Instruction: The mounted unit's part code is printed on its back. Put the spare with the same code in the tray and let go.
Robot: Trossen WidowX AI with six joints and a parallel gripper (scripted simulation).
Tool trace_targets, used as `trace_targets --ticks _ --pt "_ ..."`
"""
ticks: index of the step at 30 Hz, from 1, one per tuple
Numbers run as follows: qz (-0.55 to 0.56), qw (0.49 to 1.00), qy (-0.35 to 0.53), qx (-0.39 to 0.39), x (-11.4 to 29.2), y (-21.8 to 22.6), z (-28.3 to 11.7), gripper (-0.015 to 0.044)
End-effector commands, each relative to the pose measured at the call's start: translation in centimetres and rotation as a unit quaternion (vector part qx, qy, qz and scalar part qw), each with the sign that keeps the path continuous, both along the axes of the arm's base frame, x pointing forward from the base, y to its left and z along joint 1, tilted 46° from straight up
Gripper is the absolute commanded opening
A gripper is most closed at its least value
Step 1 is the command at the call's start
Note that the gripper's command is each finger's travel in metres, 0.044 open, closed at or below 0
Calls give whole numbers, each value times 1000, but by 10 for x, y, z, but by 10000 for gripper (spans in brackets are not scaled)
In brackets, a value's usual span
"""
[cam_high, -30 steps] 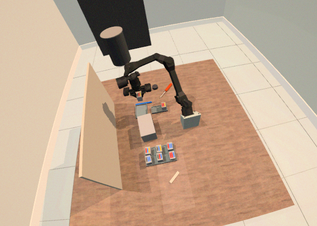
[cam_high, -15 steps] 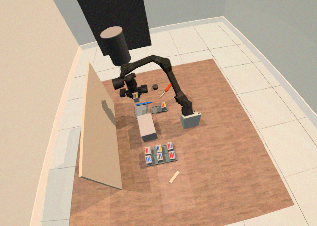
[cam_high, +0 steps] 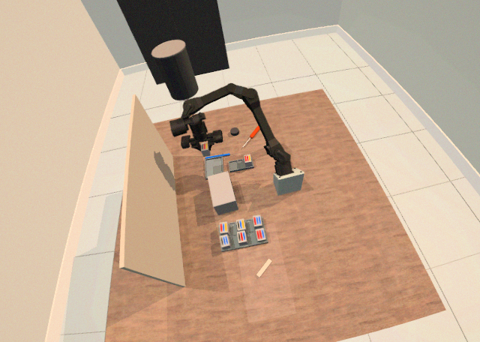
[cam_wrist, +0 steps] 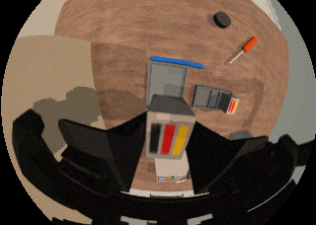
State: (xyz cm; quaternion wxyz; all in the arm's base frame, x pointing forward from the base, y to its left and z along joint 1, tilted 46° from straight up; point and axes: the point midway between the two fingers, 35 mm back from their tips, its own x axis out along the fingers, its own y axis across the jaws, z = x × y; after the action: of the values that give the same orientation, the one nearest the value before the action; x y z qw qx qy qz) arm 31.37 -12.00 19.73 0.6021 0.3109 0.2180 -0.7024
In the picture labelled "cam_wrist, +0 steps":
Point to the tan flat board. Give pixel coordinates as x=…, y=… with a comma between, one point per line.
x=52, y=75

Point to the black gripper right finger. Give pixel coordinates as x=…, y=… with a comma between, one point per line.
x=211, y=155

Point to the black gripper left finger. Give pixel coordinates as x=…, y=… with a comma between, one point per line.
x=121, y=146

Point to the black flat disc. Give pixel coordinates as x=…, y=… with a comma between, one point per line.
x=222, y=20

